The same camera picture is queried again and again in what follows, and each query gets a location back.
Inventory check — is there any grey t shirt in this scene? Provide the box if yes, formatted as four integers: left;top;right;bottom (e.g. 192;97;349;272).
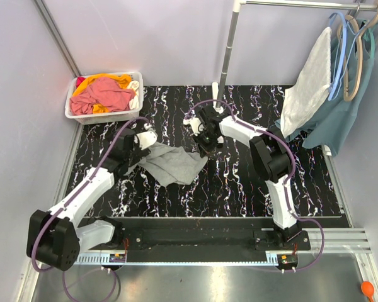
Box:
125;142;208;187

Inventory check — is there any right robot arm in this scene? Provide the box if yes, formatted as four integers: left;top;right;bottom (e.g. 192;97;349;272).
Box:
186;106;302;249

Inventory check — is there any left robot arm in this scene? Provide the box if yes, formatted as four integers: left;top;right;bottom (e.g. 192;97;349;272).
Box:
26;123;157;272

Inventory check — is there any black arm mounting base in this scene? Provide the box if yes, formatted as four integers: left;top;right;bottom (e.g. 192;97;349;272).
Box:
116;217;311;265

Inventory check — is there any white laundry basket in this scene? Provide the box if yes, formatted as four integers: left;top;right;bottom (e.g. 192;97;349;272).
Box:
65;72;144;125

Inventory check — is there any white garment in basket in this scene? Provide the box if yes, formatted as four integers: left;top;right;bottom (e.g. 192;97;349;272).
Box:
127;81;139;110

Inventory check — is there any pink shirt in basket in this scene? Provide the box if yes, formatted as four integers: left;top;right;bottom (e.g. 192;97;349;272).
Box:
69;77;137;116

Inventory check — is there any orange shirt in basket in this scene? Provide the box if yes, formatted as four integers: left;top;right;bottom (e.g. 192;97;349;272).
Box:
72;73;132;115

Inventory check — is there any magenta garment in basket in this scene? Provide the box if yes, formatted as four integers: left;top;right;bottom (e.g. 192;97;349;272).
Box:
75;76;86;89

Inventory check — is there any white hanging cloth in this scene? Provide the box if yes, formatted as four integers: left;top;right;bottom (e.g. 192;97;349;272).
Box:
280;27;332;138

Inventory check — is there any teal hanging garment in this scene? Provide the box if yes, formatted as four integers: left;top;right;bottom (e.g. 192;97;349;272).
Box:
274;19;376;157

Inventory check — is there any metal clothes rack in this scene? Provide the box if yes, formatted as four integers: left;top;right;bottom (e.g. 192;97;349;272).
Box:
212;0;378;112

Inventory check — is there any beige plastic hanger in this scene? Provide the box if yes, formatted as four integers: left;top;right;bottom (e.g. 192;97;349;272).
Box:
343;1;378;102

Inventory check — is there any blue plastic hanger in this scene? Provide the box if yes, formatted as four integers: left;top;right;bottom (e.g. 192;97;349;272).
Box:
328;12;355;101

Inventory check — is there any teal plastic hanger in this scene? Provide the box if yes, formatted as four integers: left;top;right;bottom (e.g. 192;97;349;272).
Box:
362;29;375;60

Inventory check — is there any orange ball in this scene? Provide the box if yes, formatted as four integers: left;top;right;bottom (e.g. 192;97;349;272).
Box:
360;281;375;302

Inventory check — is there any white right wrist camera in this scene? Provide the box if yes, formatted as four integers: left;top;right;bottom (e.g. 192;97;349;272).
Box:
183;117;204;136

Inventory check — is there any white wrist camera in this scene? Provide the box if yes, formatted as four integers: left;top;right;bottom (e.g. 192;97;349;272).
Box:
136;123;158;150
183;117;204;136

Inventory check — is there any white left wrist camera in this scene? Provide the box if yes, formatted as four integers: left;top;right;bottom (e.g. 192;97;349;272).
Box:
136;123;158;150

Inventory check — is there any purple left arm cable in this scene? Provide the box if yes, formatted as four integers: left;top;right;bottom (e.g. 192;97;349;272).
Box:
30;116;152;302

